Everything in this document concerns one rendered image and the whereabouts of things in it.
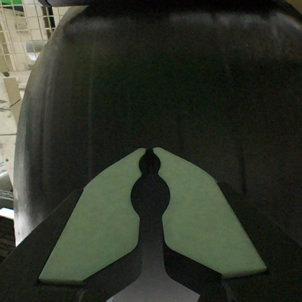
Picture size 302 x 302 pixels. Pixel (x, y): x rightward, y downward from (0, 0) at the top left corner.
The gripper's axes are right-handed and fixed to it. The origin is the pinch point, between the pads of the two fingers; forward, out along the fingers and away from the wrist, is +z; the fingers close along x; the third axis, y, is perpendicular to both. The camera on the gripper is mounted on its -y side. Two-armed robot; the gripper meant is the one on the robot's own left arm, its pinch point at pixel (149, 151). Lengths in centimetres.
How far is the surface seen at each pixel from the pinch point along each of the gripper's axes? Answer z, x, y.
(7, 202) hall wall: 909, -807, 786
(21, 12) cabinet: 442, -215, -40
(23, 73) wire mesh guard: 58, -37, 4
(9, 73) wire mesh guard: 58, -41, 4
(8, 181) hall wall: 960, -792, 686
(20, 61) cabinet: 408, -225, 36
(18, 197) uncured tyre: 2.2, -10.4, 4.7
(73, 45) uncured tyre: 8.3, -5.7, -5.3
